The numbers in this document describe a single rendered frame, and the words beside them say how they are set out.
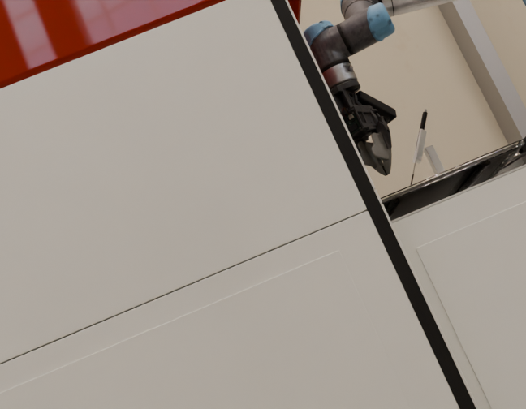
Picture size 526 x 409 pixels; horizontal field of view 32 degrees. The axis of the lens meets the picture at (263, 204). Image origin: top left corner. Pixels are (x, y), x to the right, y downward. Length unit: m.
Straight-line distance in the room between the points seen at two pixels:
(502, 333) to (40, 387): 0.75
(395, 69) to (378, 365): 3.03
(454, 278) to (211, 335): 0.46
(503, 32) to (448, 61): 0.36
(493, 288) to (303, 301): 0.39
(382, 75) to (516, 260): 2.70
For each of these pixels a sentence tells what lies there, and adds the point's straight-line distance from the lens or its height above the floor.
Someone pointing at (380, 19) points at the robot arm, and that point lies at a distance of 1.98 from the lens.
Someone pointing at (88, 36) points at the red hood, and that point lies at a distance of 1.48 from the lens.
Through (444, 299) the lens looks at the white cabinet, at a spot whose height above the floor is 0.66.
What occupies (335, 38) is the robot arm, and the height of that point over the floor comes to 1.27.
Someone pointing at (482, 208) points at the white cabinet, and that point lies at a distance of 1.61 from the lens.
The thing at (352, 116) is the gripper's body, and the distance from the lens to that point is 1.92.
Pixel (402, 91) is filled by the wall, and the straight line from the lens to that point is 4.23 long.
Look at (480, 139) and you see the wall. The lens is 4.28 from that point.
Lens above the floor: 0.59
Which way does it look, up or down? 13 degrees up
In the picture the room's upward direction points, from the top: 24 degrees counter-clockwise
